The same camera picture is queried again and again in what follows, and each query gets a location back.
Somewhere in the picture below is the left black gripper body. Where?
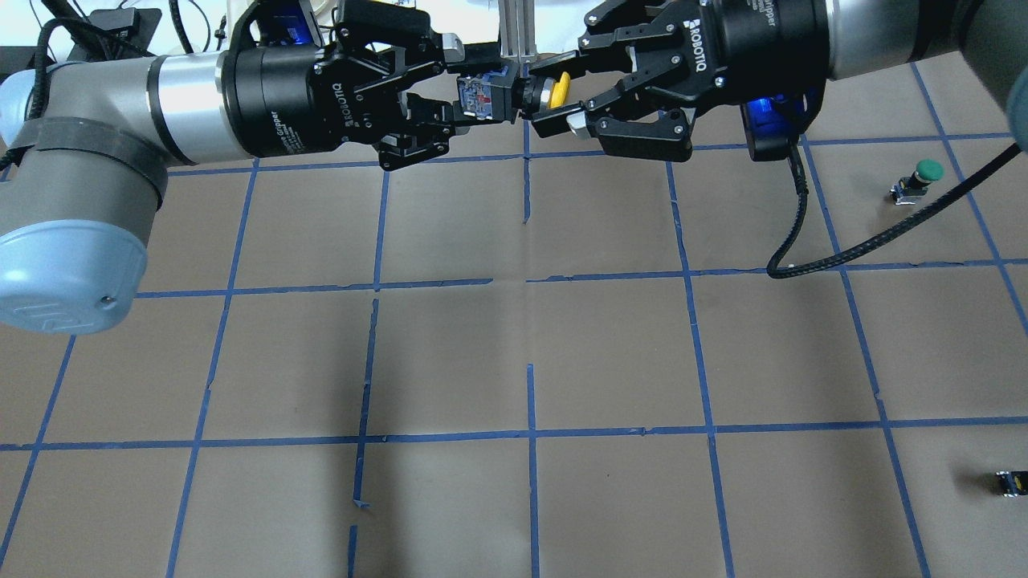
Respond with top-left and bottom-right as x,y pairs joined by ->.
218,44 -> 386,158

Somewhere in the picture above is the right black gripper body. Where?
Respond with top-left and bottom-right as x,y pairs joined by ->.
675,1 -> 829,109

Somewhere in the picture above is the yellow push button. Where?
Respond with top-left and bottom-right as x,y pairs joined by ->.
456,67 -> 570,122

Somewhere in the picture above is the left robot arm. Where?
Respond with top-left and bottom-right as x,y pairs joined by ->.
1,1 -> 467,334

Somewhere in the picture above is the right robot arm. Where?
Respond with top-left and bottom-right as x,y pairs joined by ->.
526,1 -> 1026,162

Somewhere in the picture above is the green push button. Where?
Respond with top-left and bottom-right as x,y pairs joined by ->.
890,160 -> 946,207

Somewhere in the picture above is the red push button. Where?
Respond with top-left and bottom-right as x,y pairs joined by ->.
994,470 -> 1028,498

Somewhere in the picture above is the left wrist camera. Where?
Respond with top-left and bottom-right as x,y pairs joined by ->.
228,1 -> 324,51

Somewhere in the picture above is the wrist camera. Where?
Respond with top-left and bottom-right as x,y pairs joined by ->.
739,88 -> 825,162
228,1 -> 324,51

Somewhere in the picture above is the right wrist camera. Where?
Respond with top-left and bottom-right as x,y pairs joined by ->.
739,88 -> 825,162

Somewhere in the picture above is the aluminium frame post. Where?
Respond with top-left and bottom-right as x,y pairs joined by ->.
495,0 -> 537,63

